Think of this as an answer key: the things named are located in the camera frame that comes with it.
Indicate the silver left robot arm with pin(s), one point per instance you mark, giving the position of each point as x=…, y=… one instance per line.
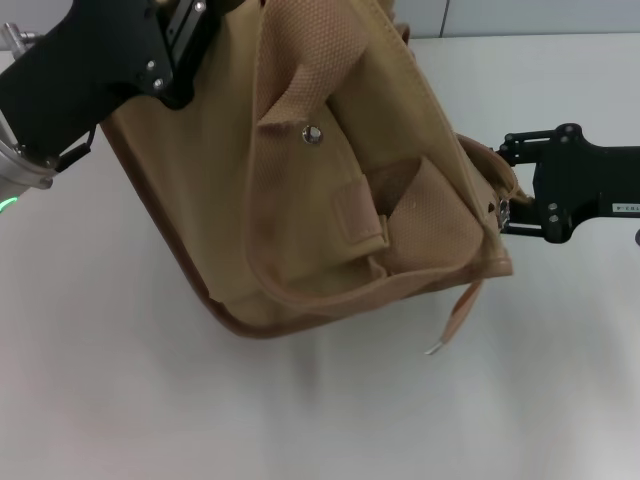
x=17, y=175

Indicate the khaki canvas food bag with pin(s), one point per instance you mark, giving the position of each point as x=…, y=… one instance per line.
x=300, y=200

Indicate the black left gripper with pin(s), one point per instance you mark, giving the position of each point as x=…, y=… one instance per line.
x=75, y=80

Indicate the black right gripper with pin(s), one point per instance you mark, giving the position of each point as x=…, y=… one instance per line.
x=585, y=185

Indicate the silver metal zipper pull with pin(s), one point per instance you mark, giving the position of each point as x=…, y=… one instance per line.
x=502, y=212

